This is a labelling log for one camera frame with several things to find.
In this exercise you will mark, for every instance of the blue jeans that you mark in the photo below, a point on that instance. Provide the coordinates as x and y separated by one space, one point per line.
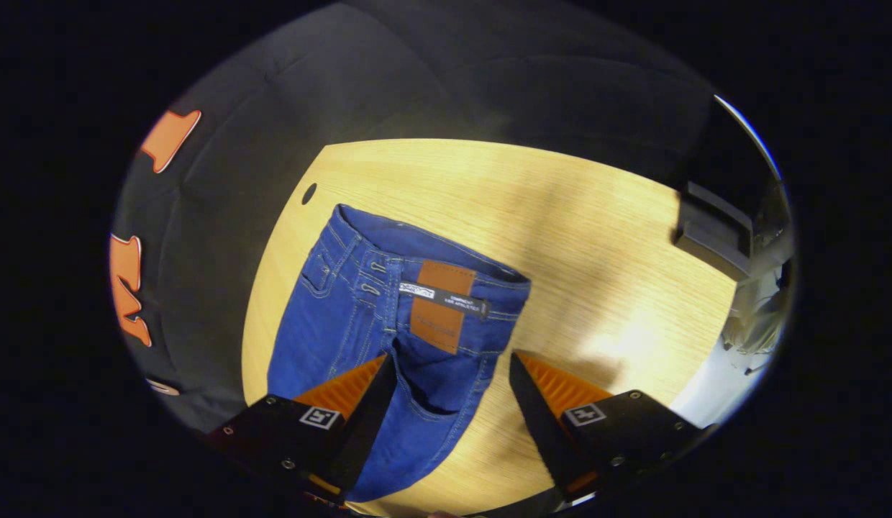
345 324

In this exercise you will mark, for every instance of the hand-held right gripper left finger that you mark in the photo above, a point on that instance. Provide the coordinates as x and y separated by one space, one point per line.
363 432

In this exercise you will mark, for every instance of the grey stepped block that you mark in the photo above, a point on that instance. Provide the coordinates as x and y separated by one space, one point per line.
712 230

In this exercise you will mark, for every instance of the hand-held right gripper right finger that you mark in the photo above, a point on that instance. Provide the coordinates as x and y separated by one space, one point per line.
539 432

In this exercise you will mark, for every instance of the pale crumpled cloth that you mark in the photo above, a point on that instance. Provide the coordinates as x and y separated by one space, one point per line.
755 313

